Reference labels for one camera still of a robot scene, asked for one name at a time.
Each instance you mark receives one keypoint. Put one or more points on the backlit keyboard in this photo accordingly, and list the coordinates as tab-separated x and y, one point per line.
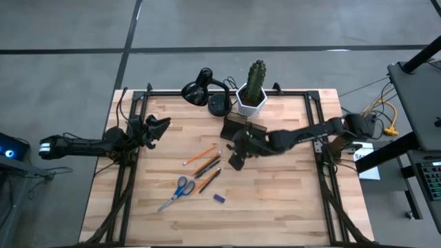
432	179

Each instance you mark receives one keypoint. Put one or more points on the black stand beam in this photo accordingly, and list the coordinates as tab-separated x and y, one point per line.
386	154

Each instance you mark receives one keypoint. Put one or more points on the white paper sheet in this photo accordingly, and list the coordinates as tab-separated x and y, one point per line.
370	172

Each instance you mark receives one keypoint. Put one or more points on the black device with blue light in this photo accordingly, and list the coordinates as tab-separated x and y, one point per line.
10	151

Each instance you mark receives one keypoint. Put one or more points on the black aluminium table frame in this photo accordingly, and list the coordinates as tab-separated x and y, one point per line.
165	93

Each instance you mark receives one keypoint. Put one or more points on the black pole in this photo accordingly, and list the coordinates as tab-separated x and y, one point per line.
422	56

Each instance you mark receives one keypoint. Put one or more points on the blue eraser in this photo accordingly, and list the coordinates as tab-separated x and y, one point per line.
219	198

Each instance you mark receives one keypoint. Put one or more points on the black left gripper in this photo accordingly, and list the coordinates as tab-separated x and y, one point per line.
139	129

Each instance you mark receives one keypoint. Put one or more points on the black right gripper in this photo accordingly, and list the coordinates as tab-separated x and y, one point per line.
253	143

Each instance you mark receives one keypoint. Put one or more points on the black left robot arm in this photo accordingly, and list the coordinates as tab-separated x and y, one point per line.
79	146

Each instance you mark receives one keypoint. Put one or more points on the small caster wheel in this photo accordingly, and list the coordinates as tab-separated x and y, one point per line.
410	215

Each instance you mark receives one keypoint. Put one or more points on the black gooseneck desk lamp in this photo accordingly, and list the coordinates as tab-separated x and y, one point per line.
196	92

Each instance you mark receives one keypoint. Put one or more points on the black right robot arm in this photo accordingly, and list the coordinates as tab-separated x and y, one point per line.
310	132

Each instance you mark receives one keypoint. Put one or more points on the green cactus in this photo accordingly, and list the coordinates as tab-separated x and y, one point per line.
255	79

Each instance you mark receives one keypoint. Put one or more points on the dark grey flat panel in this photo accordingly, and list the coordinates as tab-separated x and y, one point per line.
420	103

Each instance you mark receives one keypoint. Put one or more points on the grey metal stand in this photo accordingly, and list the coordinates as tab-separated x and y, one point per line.
20	167

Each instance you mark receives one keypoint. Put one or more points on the black mesh desk organizer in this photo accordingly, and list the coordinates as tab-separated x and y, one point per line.
237	122

